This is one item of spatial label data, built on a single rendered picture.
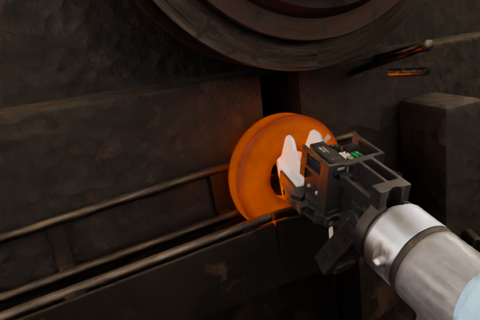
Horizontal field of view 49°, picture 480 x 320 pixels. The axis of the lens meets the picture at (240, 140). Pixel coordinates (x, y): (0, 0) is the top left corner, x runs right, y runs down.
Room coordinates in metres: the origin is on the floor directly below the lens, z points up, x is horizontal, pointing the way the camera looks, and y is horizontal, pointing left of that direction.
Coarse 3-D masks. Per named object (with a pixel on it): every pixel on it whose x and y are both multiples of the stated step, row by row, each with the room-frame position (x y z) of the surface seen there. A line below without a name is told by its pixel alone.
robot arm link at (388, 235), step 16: (400, 208) 0.45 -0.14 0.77; (416, 208) 0.46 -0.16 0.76; (384, 224) 0.44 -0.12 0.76; (400, 224) 0.43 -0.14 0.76; (416, 224) 0.43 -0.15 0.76; (432, 224) 0.43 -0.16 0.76; (368, 240) 0.45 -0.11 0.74; (384, 240) 0.43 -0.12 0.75; (400, 240) 0.42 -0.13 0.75; (368, 256) 0.45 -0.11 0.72; (384, 256) 0.43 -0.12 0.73; (384, 272) 0.43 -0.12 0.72
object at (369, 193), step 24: (312, 144) 0.55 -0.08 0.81; (336, 144) 0.56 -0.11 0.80; (312, 168) 0.53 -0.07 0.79; (336, 168) 0.50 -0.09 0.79; (360, 168) 0.51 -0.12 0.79; (384, 168) 0.50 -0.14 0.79; (312, 192) 0.54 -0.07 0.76; (336, 192) 0.51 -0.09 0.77; (360, 192) 0.48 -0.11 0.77; (384, 192) 0.46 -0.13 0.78; (408, 192) 0.47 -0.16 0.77; (312, 216) 0.54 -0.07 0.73; (336, 216) 0.52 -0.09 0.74; (360, 216) 0.49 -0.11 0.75; (360, 240) 0.46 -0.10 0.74
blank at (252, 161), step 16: (256, 128) 0.64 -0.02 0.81; (272, 128) 0.63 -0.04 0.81; (288, 128) 0.64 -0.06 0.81; (304, 128) 0.65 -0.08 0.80; (320, 128) 0.66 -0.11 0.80; (240, 144) 0.63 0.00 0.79; (256, 144) 0.62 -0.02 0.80; (272, 144) 0.63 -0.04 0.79; (240, 160) 0.61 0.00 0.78; (256, 160) 0.62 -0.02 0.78; (272, 160) 0.63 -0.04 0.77; (240, 176) 0.61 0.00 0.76; (256, 176) 0.62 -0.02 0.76; (240, 192) 0.61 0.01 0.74; (256, 192) 0.62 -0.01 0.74; (272, 192) 0.62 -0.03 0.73; (240, 208) 0.62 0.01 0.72; (256, 208) 0.61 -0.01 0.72; (272, 208) 0.62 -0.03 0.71
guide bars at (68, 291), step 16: (288, 208) 0.61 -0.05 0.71; (240, 224) 0.58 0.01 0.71; (256, 224) 0.58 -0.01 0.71; (208, 240) 0.56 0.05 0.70; (160, 256) 0.54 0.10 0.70; (176, 256) 0.54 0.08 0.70; (112, 272) 0.52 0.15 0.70; (128, 272) 0.52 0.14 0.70; (64, 288) 0.50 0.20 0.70; (80, 288) 0.50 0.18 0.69; (32, 304) 0.48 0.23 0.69; (48, 304) 0.49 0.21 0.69
